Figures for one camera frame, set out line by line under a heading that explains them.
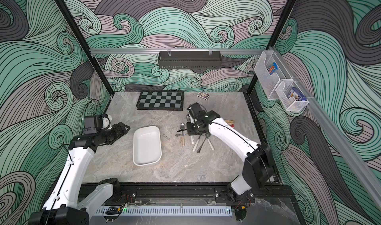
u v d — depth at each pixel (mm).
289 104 677
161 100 1104
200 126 568
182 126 978
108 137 668
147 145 908
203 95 1177
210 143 914
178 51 936
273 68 831
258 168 412
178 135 956
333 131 517
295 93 656
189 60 950
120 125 697
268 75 821
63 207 373
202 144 919
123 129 695
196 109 632
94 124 570
